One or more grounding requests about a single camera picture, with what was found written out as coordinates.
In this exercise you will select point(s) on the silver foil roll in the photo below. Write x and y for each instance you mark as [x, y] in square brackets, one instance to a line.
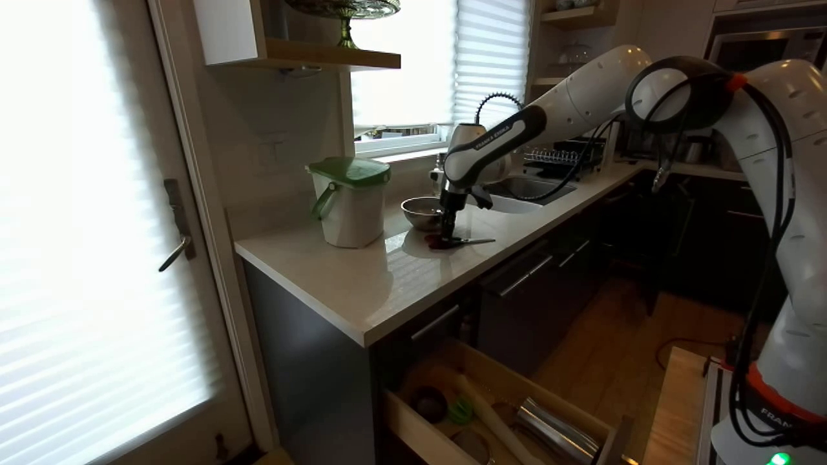
[556, 430]

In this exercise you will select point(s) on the wooden wall shelf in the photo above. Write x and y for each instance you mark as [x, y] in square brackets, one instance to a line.
[337, 57]

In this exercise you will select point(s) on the chrome kitchen faucet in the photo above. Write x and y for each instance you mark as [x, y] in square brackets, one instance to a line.
[500, 96]

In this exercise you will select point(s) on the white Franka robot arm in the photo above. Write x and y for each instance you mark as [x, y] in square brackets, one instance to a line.
[584, 95]

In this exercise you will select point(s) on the glass cake stand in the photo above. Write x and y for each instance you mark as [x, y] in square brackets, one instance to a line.
[348, 15]

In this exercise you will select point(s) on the undermount kitchen sink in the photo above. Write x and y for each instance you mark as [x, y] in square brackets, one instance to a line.
[524, 188]

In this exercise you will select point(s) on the silver metal bowl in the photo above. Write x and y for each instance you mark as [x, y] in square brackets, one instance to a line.
[418, 212]

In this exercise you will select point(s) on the white window blind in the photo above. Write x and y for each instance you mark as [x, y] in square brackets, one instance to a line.
[491, 53]

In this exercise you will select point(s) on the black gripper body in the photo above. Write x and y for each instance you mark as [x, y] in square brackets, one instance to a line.
[456, 198]

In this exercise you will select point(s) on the green kitchen utensil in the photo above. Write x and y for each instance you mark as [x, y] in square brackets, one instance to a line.
[463, 415]

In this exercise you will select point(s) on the open wooden drawer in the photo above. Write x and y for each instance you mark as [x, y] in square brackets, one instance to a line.
[414, 430]

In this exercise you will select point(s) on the white bin with green lid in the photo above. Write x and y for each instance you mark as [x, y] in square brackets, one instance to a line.
[351, 208]

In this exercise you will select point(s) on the white door blind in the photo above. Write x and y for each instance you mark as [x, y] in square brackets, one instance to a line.
[78, 241]

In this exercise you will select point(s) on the clear soap dispenser bottle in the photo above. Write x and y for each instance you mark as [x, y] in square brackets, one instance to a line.
[436, 172]

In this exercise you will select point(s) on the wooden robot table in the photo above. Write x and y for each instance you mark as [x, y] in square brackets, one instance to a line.
[675, 415]

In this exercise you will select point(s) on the wooden rolling pin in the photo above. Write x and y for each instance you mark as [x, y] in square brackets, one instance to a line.
[494, 421]

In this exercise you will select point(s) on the small dark bowl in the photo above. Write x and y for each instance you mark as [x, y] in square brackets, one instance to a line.
[426, 405]

